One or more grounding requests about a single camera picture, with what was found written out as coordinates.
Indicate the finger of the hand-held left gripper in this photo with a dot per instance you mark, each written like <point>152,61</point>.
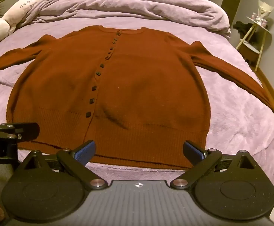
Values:
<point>26,130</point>

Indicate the wrapped flower bouquet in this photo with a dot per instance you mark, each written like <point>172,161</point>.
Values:
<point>264,9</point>

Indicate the cream plush toy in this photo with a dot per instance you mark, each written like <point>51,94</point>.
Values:
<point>0,28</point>

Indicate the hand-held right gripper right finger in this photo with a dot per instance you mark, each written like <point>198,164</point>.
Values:
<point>193,151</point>

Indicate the rust brown buttoned cardigan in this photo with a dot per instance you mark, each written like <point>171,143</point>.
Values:
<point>139,87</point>

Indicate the round basket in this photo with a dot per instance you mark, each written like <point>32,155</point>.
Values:
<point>250,51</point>

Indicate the dark cloth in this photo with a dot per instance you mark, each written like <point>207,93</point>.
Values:
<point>242,28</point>

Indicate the white side table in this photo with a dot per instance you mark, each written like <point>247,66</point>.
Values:
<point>257,26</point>

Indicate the dark wooden pillar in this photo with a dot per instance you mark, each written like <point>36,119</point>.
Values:
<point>231,2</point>

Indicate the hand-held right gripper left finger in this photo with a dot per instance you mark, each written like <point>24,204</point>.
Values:
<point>86,150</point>

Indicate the purple duvet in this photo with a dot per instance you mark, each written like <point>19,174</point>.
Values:
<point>127,4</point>

